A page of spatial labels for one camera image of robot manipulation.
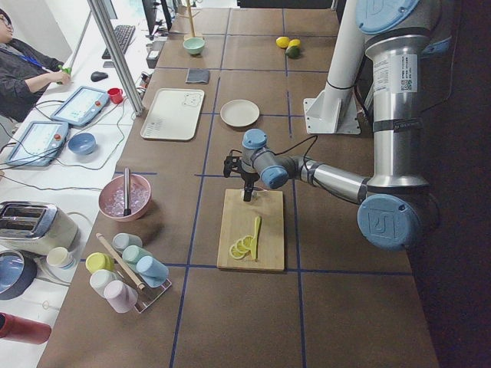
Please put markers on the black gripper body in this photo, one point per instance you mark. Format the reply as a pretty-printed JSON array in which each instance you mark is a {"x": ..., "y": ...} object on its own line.
[{"x": 248, "y": 179}]

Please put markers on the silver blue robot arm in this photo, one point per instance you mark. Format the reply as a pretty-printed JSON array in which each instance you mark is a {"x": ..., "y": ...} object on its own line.
[{"x": 395, "y": 208}]

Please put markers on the cream bear tray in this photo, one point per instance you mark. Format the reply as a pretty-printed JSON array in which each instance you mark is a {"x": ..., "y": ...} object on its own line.
[{"x": 173, "y": 114}]

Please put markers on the wooden cutting board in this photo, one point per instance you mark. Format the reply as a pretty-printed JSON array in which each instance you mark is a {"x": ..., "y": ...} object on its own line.
[{"x": 238, "y": 221}]

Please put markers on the yellow plastic knife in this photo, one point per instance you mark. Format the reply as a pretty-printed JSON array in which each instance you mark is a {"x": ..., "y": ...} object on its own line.
[{"x": 255, "y": 237}]

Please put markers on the lemon slices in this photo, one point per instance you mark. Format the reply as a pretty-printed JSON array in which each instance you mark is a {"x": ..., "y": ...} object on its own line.
[{"x": 242, "y": 247}]

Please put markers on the white round plate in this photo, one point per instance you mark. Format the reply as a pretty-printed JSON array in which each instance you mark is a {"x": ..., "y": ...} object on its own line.
[{"x": 239, "y": 113}]

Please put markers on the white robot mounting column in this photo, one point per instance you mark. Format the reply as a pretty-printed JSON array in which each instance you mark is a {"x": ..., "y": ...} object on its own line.
[{"x": 334, "y": 110}]

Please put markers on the grey folded cloth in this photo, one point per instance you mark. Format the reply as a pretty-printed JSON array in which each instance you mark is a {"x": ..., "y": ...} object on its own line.
[{"x": 197, "y": 76}]

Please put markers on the blue pastel cup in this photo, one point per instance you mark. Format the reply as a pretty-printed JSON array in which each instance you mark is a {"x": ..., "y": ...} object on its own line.
[{"x": 153, "y": 272}]

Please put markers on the green pastel cup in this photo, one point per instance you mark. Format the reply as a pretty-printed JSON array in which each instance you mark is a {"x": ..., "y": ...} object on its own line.
[{"x": 132, "y": 254}]

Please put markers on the green avocado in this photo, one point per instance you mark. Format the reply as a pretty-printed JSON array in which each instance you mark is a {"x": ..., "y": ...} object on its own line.
[{"x": 293, "y": 52}]

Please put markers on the pink bowl with ice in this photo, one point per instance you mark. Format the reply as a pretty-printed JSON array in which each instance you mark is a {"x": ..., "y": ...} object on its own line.
[{"x": 111, "y": 199}]

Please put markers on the grey pastel cup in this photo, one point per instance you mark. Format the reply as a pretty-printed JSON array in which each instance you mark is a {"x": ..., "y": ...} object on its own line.
[{"x": 123, "y": 240}]

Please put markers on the yellow lemon outer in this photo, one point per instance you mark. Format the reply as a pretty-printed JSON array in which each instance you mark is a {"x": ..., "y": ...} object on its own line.
[{"x": 282, "y": 42}]

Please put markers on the yellow lemon near avocado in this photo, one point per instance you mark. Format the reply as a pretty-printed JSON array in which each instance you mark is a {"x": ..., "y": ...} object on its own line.
[{"x": 294, "y": 43}]

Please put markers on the mint green bowl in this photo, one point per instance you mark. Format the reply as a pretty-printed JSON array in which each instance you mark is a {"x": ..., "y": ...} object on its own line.
[{"x": 194, "y": 46}]

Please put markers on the acrylic cup rack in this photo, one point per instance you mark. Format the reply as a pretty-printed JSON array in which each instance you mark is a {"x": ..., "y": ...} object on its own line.
[{"x": 147, "y": 295}]

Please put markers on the wooden rolling stick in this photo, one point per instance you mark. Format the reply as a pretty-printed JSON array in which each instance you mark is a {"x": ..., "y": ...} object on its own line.
[{"x": 119, "y": 261}]

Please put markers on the black label box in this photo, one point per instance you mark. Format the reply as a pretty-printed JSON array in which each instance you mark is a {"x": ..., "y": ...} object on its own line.
[{"x": 154, "y": 50}]

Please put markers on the red cup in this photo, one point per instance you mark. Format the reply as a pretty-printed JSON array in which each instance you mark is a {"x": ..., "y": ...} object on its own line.
[{"x": 115, "y": 95}]

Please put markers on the pink pastel cup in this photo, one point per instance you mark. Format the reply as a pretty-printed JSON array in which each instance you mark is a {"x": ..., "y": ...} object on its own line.
[{"x": 121, "y": 297}]

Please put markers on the yellow pastel cup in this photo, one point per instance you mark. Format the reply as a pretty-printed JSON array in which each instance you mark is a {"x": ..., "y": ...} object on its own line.
[{"x": 97, "y": 261}]

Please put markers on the blue bowl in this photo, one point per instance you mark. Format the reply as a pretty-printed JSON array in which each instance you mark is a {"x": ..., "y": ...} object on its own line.
[{"x": 82, "y": 144}]

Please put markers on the wooden mug tree stand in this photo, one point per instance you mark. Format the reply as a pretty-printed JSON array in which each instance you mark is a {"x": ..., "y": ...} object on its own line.
[{"x": 190, "y": 16}]

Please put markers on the white pastel cup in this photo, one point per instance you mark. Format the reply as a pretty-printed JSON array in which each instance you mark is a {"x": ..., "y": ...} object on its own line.
[{"x": 101, "y": 278}]

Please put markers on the far teach pendant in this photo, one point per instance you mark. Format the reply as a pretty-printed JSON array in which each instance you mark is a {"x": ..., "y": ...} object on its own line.
[{"x": 81, "y": 107}]

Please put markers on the teach pendant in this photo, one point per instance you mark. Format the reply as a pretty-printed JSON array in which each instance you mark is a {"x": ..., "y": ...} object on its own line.
[
  {"x": 81, "y": 107},
  {"x": 40, "y": 144}
]

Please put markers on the black computer mouse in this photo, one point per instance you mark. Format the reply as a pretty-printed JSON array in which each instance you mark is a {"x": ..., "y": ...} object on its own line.
[{"x": 98, "y": 76}]

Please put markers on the black keyboard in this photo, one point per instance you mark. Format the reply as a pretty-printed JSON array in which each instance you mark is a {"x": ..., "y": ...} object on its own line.
[{"x": 124, "y": 35}]

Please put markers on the paper cup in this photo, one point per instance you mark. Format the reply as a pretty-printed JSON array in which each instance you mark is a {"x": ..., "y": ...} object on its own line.
[{"x": 61, "y": 258}]

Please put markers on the near teach pendant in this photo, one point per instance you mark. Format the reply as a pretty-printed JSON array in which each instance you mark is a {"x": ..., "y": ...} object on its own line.
[{"x": 40, "y": 144}]

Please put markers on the cream toaster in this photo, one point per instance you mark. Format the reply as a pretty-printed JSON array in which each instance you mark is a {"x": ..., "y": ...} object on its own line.
[{"x": 35, "y": 227}]

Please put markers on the dark blue round container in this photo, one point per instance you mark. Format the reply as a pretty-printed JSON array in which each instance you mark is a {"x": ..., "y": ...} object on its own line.
[{"x": 17, "y": 274}]

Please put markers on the seated person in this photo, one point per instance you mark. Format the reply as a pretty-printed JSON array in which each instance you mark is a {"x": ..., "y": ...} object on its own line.
[{"x": 25, "y": 74}]

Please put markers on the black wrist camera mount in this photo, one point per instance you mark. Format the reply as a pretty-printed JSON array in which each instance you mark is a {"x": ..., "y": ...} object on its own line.
[{"x": 232, "y": 163}]

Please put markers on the aluminium frame post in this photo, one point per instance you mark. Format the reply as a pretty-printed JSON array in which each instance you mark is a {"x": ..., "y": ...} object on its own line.
[{"x": 123, "y": 72}]

